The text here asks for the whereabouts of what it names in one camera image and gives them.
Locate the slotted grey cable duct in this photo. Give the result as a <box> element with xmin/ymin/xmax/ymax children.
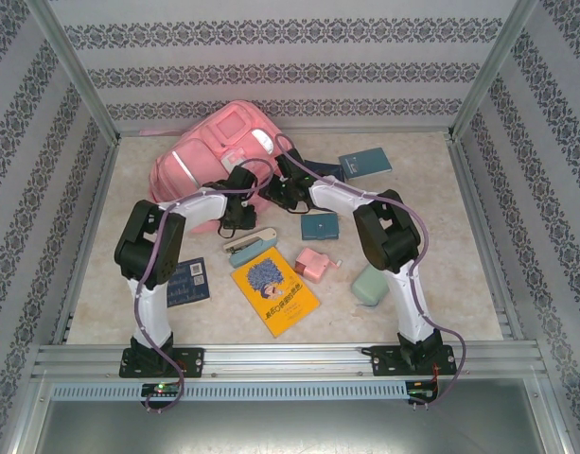
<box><xmin>49</xmin><ymin>381</ymin><xmax>410</xmax><ymax>402</ymax></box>

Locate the aluminium frame post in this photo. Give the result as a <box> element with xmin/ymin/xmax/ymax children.
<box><xmin>449</xmin><ymin>0</ymin><xmax>539</xmax><ymax>141</ymax></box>
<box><xmin>26</xmin><ymin>0</ymin><xmax>123</xmax><ymax>146</ymax></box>

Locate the dark blue book with QR codes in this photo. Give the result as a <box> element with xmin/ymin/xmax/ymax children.
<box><xmin>165</xmin><ymin>256</ymin><xmax>213</xmax><ymax>308</ymax></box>

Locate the teal notebook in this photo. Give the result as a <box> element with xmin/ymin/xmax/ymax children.
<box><xmin>337</xmin><ymin>147</ymin><xmax>394</xmax><ymax>181</ymax></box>

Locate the white and teal stapler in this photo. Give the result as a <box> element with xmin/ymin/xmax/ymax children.
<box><xmin>221</xmin><ymin>226</ymin><xmax>279</xmax><ymax>268</ymax></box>

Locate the teal snap wallet case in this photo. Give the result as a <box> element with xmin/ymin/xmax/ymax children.
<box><xmin>301</xmin><ymin>212</ymin><xmax>342</xmax><ymax>242</ymax></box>

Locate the pink backpack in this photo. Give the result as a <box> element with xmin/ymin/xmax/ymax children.
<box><xmin>137</xmin><ymin>99</ymin><xmax>300</xmax><ymax>234</ymax></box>

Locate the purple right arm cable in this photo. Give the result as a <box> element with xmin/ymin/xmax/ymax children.
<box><xmin>273</xmin><ymin>133</ymin><xmax>469</xmax><ymax>408</ymax></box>

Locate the yellow book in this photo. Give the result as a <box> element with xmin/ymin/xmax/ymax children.
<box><xmin>230</xmin><ymin>248</ymin><xmax>322</xmax><ymax>340</ymax></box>

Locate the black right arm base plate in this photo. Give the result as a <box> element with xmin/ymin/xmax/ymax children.
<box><xmin>360</xmin><ymin>344</ymin><xmax>456</xmax><ymax>378</ymax></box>

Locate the mint green pencil case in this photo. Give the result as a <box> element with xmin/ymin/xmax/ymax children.
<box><xmin>350</xmin><ymin>263</ymin><xmax>390</xmax><ymax>307</ymax></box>

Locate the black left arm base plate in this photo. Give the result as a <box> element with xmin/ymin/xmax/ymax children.
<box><xmin>118</xmin><ymin>347</ymin><xmax>206</xmax><ymax>379</ymax></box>

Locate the grey metal sheet panel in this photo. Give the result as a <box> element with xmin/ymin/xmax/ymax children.
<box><xmin>14</xmin><ymin>377</ymin><xmax>568</xmax><ymax>454</ymax></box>

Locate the aluminium frame side rail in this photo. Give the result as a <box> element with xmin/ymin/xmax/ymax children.
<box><xmin>51</xmin><ymin>141</ymin><xmax>120</xmax><ymax>345</ymax></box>
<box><xmin>448</xmin><ymin>139</ymin><xmax>525</xmax><ymax>341</ymax></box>

